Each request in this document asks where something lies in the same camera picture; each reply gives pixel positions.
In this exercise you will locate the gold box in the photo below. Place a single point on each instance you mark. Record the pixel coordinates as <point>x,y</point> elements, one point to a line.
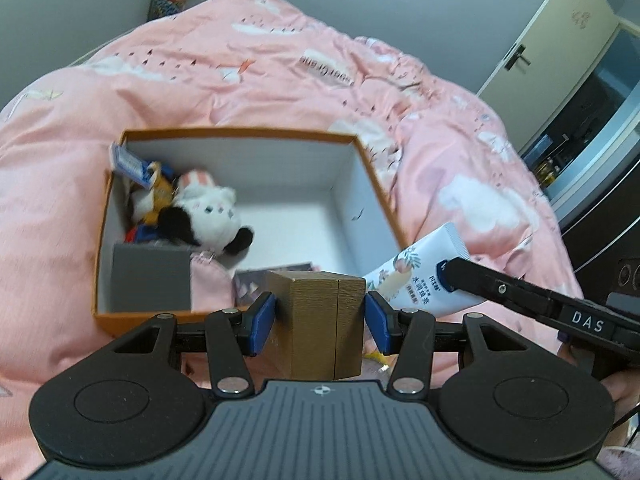
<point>315,320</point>

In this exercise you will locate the dark photo card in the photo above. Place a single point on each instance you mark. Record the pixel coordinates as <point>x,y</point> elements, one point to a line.
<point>255,282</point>

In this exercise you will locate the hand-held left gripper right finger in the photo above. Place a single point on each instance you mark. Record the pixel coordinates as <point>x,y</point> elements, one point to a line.
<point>377,322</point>

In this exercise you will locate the cream door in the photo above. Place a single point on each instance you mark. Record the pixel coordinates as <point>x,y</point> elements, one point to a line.
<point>560,20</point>

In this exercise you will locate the pink pouch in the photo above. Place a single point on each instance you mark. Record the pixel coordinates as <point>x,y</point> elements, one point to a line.
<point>210,280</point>

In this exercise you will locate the orange cardboard box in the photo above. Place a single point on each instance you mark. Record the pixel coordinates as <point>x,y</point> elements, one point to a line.
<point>280,195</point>

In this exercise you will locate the pink printed blanket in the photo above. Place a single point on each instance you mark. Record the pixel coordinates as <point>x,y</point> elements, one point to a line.
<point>310,85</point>

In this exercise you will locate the white hand cream tube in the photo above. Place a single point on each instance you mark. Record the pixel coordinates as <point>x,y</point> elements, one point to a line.
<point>420,270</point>

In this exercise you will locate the dark glass cabinet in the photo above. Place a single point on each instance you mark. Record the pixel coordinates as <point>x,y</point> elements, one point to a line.
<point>595,125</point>

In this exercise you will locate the person's right hand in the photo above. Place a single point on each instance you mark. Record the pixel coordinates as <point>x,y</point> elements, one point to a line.
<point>617,390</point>

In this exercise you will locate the blue price tag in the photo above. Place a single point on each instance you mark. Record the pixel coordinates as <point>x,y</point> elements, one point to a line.
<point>131,165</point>

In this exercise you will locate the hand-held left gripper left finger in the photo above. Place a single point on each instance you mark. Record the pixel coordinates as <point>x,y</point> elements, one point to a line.
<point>264,325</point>

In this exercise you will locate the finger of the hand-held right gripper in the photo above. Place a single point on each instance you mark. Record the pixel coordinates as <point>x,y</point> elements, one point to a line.
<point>500,290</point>

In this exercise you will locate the grey box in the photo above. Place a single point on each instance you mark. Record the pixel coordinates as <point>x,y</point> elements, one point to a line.
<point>150,277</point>

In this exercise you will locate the white bunny plush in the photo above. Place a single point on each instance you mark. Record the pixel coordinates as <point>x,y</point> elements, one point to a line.
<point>207,205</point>

